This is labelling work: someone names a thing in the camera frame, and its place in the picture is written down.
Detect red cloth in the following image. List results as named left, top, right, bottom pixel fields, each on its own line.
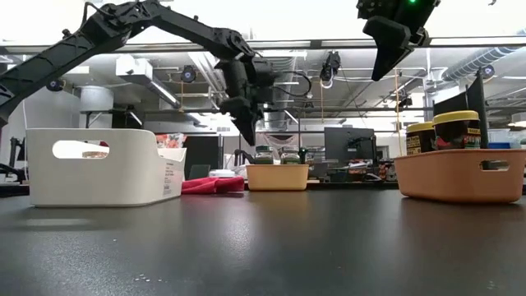
left=181, top=176, right=247, bottom=196

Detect yellow plastic bin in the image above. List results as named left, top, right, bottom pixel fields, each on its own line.
left=245, top=164, right=311, bottom=192

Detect yellow-lid dark spice jar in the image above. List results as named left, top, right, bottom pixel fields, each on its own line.
left=431, top=109, right=482, bottom=151
left=405, top=121, right=436, bottom=157

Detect grey overhead crossbar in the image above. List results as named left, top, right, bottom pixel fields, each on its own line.
left=0, top=36, right=526, bottom=56

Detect orange plastic bin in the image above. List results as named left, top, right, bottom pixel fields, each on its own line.
left=393, top=148, right=526, bottom=206

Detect white ceiling unit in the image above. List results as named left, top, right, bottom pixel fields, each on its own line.
left=115, top=54, right=155, bottom=80

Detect black hanging ceiling device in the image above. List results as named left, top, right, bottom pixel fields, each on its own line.
left=319, top=50, right=343, bottom=90

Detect black computer monitor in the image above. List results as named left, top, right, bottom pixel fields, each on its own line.
left=323, top=127, right=377, bottom=164

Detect black upright panel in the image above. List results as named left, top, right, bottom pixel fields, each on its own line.
left=431, top=67, right=491, bottom=150

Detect green-lid glass spice jar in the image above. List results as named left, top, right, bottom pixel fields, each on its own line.
left=254, top=144, right=275, bottom=166
left=280, top=145, right=302, bottom=166

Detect ribbed metal ceiling duct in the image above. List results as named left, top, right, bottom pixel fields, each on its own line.
left=262, top=56, right=298, bottom=131

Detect white plastic bin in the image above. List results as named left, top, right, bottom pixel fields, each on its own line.
left=25, top=127, right=187, bottom=208

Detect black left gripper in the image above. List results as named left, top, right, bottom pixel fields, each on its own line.
left=215, top=54, right=283, bottom=148

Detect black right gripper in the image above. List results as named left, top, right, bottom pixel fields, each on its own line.
left=356, top=0, right=442, bottom=82

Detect snack packets in white bin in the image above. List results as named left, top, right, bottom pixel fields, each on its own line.
left=155, top=132, right=188, bottom=150

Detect black aluminium table frame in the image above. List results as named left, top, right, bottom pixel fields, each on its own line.
left=0, top=180, right=402, bottom=198

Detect black cabinet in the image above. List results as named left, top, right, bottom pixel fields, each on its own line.
left=182, top=135, right=224, bottom=181

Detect yellow hanging cord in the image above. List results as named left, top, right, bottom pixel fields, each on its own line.
left=393, top=68, right=403, bottom=158

